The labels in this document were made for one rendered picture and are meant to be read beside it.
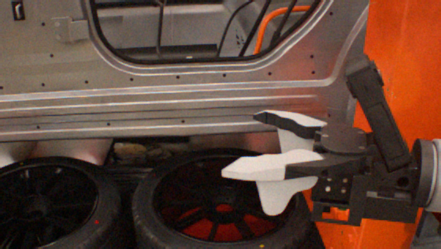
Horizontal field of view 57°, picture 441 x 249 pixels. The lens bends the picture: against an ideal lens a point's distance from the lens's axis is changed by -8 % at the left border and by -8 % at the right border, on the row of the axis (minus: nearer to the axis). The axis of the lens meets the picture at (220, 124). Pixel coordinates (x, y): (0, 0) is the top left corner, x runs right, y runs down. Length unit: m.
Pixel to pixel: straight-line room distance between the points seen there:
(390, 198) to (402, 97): 0.47
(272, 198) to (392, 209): 0.13
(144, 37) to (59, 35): 0.82
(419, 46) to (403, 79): 0.07
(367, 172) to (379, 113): 0.06
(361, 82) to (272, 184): 0.12
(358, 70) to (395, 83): 0.48
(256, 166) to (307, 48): 1.03
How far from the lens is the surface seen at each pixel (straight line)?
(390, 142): 0.43
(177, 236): 1.40
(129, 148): 2.83
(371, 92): 0.41
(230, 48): 2.07
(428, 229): 1.93
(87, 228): 1.48
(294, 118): 0.50
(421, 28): 0.87
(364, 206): 0.44
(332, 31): 1.40
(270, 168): 0.39
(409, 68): 0.89
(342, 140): 0.44
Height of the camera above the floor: 1.46
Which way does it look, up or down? 29 degrees down
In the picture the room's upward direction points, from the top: straight up
